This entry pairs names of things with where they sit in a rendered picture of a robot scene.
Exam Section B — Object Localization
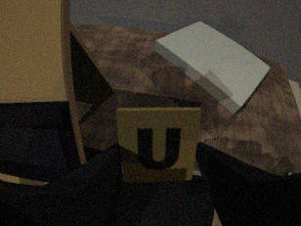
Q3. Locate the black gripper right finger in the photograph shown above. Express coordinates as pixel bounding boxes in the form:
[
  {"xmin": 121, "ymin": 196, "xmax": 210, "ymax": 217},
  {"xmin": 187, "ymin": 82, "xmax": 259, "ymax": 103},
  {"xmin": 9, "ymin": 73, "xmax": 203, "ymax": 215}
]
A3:
[{"xmin": 195, "ymin": 143, "xmax": 301, "ymax": 226}]

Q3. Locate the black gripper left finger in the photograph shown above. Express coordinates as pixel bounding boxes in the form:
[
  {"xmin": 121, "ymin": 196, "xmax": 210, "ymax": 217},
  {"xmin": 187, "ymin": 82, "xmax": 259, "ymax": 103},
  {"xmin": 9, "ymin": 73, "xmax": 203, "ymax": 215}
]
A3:
[{"xmin": 0, "ymin": 144, "xmax": 120, "ymax": 226}]

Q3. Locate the tan a-frame board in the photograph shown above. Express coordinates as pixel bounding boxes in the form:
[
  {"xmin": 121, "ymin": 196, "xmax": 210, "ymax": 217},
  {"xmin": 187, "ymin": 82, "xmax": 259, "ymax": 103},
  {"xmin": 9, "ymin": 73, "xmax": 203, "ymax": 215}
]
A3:
[{"xmin": 0, "ymin": 0, "xmax": 115, "ymax": 185}]

